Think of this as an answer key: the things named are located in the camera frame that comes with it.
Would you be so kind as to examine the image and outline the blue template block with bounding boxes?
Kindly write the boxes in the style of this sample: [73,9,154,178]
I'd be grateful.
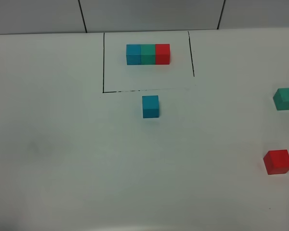
[126,44,141,65]

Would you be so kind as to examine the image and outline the green template block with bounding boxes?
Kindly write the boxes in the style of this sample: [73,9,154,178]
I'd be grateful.
[141,44,156,65]

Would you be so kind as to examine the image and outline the red template block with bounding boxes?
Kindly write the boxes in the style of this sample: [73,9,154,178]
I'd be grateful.
[155,44,171,64]

